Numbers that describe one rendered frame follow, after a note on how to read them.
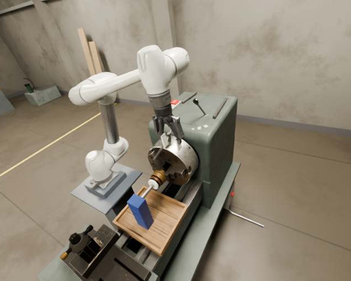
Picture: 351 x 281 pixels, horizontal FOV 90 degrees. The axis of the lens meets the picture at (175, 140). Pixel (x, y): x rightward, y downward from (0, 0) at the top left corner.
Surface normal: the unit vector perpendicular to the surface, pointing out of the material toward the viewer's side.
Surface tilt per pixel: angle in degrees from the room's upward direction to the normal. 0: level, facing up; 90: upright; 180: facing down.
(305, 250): 0
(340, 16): 90
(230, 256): 0
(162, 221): 0
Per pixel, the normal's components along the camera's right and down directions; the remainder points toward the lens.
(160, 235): -0.13, -0.79
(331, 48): -0.49, 0.58
